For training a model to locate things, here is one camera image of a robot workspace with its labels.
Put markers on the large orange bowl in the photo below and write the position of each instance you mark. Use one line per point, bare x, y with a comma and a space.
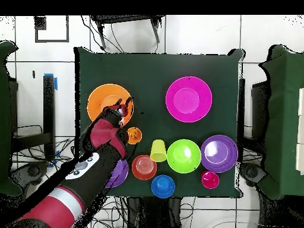
99, 99

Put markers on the orange cup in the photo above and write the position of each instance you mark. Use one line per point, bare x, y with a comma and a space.
135, 136

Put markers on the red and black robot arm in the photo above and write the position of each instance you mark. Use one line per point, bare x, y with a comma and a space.
99, 154

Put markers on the dark green table cloth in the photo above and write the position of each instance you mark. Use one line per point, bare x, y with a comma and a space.
154, 71

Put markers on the yellow cup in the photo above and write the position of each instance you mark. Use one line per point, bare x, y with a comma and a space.
158, 152

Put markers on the pink bowl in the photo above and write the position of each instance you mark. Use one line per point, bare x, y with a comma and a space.
188, 99

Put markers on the red-orange bowl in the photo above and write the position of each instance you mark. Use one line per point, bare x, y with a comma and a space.
144, 167

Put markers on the purple bowl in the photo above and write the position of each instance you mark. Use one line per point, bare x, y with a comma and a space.
120, 173
219, 153

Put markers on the green bowl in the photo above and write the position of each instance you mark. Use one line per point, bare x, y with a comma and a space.
183, 156

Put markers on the black metal stand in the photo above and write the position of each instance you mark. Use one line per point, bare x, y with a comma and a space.
123, 19

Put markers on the blue bowl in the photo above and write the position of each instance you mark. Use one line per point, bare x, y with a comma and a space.
163, 186

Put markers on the red cup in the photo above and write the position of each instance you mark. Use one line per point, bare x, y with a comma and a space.
210, 179

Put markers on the green cloth covered table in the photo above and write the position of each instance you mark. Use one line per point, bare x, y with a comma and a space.
282, 130
4, 118

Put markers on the black metal table frame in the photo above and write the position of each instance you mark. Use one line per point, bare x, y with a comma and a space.
48, 106

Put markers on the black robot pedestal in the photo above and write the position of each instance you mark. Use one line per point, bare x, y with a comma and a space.
156, 213

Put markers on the black square floor frame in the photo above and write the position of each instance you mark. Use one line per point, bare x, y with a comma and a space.
40, 23

